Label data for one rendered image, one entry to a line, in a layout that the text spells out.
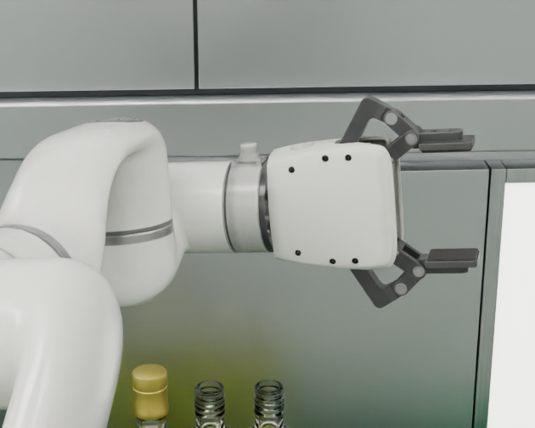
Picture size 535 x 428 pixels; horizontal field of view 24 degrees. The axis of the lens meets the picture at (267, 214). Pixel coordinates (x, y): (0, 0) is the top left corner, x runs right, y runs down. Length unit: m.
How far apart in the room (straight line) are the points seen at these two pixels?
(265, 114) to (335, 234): 0.31
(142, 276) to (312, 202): 0.15
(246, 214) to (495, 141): 0.40
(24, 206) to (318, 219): 0.25
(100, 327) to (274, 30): 0.63
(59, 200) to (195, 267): 0.48
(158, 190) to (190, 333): 0.42
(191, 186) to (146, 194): 0.07
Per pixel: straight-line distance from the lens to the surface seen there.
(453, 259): 0.97
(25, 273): 0.67
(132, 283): 0.93
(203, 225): 0.97
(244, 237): 0.97
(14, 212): 0.83
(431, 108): 1.26
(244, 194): 0.96
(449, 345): 1.36
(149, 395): 1.20
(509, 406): 1.42
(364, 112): 0.96
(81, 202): 0.82
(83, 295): 0.67
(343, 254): 0.97
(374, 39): 1.26
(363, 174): 0.95
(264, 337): 1.33
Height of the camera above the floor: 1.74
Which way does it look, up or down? 21 degrees down
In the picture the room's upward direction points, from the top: straight up
